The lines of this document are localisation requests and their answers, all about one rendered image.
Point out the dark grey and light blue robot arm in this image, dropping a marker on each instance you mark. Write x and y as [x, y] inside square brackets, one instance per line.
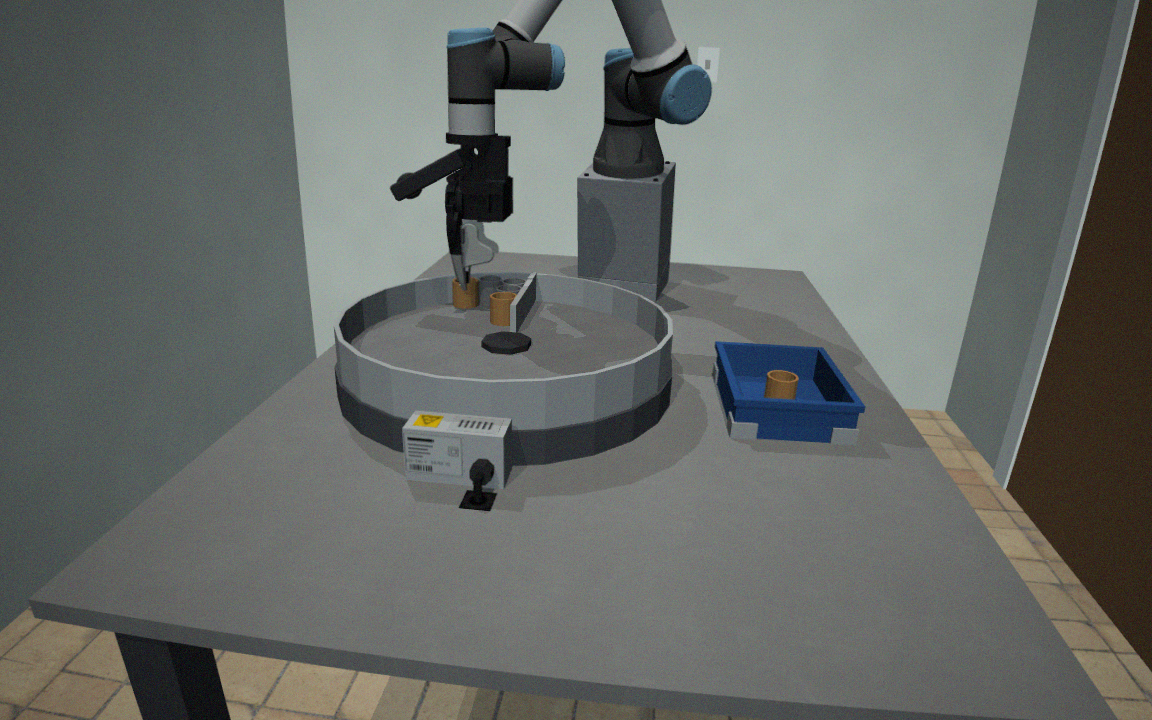
[669, 87]

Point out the blue plastic crate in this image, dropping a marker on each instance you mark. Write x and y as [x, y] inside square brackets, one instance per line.
[745, 367]

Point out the bronze bushing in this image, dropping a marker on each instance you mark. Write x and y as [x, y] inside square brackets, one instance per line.
[500, 308]
[466, 299]
[781, 385]

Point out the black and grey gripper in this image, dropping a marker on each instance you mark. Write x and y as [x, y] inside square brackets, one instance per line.
[484, 175]

